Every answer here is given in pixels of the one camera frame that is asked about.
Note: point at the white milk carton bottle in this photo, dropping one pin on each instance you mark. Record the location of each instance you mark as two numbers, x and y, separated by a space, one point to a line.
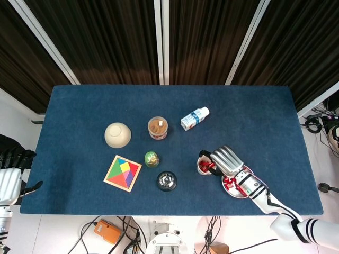
192 120

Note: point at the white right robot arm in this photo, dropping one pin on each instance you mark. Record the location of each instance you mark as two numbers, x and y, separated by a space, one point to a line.
265 203

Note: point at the silver metal plate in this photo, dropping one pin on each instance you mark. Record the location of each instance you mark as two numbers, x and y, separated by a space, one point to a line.
230 192

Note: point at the white paper cup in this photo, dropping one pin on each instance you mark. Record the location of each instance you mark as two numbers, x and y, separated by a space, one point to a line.
201 172

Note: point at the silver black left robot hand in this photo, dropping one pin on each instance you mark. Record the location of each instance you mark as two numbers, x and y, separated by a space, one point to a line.
9 185

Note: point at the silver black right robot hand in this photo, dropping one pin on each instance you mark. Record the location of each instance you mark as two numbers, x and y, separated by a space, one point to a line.
227 160

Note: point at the blue table cloth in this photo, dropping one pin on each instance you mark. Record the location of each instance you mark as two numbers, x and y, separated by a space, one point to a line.
79 105

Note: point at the colourful wooden tangram puzzle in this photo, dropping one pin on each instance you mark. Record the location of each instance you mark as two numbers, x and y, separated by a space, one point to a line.
119 177

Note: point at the clear rubber band jar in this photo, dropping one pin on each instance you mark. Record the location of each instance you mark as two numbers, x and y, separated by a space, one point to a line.
157 127

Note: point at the green gold painted doll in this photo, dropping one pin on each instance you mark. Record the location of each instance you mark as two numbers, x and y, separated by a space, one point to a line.
151 159

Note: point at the white rounded object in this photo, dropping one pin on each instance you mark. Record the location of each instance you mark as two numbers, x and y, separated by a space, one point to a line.
334 136

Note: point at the cream upturned bowl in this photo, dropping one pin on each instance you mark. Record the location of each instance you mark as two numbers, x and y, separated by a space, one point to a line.
117 135

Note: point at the orange box device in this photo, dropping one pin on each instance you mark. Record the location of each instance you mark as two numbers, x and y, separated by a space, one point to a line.
107 231

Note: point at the white partition frame post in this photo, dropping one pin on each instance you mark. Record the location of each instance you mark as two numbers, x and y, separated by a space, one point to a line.
249 39
317 100
158 39
43 39

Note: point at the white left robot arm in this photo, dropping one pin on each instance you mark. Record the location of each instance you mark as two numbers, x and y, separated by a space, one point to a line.
5 222

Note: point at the black floor foot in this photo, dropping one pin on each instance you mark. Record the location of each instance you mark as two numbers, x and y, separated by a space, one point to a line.
324 187

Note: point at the dark brown pleated curtain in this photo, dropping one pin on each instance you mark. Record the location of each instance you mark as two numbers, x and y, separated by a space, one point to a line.
304 53
206 39
106 39
21 66

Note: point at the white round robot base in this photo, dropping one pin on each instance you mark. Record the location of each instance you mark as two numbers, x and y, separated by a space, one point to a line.
165 240

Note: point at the red candy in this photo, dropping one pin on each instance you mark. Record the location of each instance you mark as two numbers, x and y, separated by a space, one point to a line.
204 165
239 190
228 182

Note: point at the chrome black call bell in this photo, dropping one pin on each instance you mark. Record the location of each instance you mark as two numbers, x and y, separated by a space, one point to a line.
166 180

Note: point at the brown wooden round piece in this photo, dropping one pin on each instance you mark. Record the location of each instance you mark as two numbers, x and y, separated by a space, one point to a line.
219 249

